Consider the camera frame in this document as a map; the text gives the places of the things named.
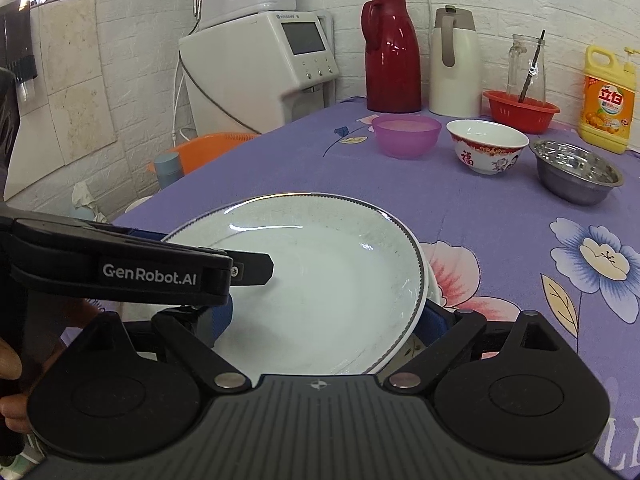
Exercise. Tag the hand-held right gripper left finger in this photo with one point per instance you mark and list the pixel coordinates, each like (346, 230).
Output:
(219, 317)

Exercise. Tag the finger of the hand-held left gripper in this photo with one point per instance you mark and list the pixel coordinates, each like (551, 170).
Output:
(255, 267)
(147, 235)

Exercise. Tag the orange plastic stool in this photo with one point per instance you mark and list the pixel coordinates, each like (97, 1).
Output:
(210, 147)

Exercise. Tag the beige marble board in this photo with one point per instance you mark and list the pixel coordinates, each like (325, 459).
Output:
(70, 90)

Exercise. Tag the white thermos jug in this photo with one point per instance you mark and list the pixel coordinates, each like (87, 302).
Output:
(457, 75)

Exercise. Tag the white plate with grey rim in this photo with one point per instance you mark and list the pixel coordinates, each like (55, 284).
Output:
(325, 285)

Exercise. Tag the yellow detergent bottle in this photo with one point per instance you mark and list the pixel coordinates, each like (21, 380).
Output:
(607, 110)

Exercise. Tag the grey-blue thermos cup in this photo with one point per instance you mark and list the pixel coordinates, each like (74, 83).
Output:
(167, 172)

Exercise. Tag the glass jar with stick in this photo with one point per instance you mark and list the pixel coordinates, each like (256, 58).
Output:
(517, 67)

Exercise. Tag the white round object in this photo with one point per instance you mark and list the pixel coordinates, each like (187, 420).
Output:
(136, 206)

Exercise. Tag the white water dispenser with screen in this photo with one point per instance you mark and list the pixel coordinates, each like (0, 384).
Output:
(240, 75)

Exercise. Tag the purple floral tablecloth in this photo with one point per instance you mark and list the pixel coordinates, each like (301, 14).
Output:
(500, 240)

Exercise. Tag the red plastic basket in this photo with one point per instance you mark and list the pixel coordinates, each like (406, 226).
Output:
(520, 115)

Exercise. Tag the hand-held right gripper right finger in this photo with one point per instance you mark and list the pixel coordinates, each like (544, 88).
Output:
(434, 322)

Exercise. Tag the stainless steel bowl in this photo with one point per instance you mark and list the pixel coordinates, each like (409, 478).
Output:
(575, 175)

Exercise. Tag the red thermos jug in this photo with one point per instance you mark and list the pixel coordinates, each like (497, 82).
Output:
(395, 60)

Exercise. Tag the dark bottle brush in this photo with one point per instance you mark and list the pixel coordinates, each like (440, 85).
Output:
(531, 67)

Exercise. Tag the purple plastic bowl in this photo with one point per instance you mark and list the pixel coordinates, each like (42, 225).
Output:
(406, 137)

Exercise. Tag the person's left hand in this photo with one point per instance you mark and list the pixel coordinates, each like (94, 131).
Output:
(9, 360)

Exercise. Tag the white ceramic bowl red print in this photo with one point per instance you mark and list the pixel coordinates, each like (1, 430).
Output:
(487, 157)

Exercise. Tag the crumpled white tissue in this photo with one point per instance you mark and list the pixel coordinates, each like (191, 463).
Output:
(85, 200)

